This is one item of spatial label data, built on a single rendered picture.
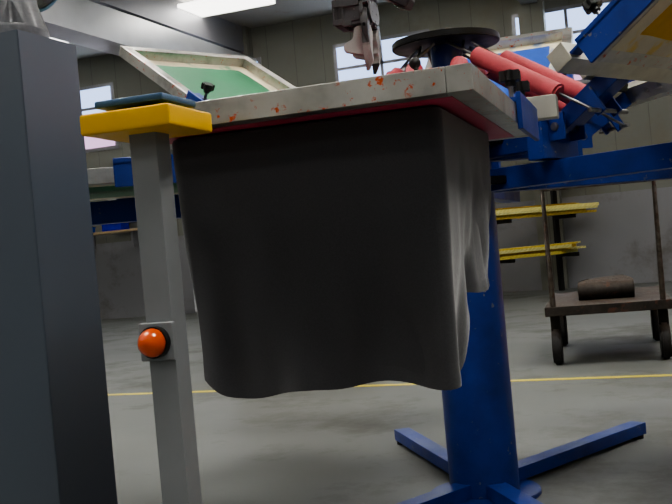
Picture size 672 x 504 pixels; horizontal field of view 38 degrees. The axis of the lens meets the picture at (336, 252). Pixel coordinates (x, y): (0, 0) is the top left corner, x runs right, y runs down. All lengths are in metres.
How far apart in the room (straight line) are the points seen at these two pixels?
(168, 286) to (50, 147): 0.68
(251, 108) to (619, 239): 10.72
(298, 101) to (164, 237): 0.30
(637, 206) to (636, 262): 0.66
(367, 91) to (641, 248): 10.71
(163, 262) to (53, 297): 0.61
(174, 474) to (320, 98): 0.56
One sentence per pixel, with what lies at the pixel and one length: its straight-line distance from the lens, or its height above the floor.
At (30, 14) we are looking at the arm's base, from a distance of 1.99.
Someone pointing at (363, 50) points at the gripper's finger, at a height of 1.15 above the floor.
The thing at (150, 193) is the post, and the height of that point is 0.84.
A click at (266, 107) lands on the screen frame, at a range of 1.45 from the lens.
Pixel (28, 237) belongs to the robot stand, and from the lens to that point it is 1.86.
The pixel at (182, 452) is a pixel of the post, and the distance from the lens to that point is 1.32.
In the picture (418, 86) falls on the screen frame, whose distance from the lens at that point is 1.39.
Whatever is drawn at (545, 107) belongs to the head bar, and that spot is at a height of 1.01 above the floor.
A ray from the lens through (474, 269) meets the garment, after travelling 1.72.
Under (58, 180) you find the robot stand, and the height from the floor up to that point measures 0.93.
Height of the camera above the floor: 0.75
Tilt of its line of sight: level
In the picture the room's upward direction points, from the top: 5 degrees counter-clockwise
